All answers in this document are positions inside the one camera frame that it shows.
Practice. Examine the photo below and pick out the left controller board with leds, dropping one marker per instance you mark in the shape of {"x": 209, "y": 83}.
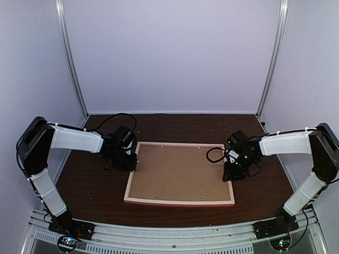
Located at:
{"x": 67, "y": 244}

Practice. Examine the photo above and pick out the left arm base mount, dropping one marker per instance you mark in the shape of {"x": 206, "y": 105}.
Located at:
{"x": 66, "y": 225}

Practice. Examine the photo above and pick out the brown backing board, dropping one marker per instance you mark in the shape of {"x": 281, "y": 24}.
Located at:
{"x": 180, "y": 172}

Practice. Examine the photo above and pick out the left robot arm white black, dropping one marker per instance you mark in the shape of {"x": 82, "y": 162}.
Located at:
{"x": 41, "y": 136}

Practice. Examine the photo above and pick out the light wood picture frame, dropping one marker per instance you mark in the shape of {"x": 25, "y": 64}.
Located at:
{"x": 129, "y": 190}

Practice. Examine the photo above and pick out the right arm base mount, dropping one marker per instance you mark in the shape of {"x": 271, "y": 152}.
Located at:
{"x": 282, "y": 223}

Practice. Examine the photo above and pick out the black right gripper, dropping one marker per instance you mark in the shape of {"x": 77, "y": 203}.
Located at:
{"x": 231, "y": 175}

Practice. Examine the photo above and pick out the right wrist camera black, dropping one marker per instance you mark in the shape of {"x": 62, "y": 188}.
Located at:
{"x": 236, "y": 138}

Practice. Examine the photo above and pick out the controller board with leds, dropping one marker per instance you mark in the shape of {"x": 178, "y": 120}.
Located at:
{"x": 281, "y": 243}
{"x": 67, "y": 244}

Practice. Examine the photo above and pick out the right aluminium corner post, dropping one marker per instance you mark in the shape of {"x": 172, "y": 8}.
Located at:
{"x": 279, "y": 35}

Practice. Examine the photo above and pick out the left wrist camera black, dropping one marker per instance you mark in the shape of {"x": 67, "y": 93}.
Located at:
{"x": 123, "y": 136}

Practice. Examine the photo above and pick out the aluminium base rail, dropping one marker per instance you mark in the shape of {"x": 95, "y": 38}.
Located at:
{"x": 233, "y": 238}

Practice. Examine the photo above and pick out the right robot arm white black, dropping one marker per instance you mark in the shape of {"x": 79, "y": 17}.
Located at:
{"x": 320, "y": 142}

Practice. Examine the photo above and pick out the aluminium corner post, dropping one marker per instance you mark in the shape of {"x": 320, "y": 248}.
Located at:
{"x": 279, "y": 35}
{"x": 70, "y": 60}

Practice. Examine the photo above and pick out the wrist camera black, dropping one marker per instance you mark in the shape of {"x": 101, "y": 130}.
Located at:
{"x": 236, "y": 138}
{"x": 123, "y": 136}

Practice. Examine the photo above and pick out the camera cable black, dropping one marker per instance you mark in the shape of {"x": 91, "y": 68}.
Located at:
{"x": 216, "y": 155}
{"x": 109, "y": 125}

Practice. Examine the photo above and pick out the right controller board with leds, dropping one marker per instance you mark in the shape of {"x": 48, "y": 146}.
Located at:
{"x": 281, "y": 243}

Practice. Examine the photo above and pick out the left aluminium corner post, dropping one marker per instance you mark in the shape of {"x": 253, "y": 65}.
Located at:
{"x": 70, "y": 60}

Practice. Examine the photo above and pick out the left camera cable black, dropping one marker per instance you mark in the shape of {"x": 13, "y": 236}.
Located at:
{"x": 109, "y": 125}

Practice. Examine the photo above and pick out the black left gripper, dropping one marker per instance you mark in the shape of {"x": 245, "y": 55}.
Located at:
{"x": 131, "y": 166}

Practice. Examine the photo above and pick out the right camera cable black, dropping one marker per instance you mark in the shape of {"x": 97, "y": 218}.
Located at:
{"x": 216, "y": 155}

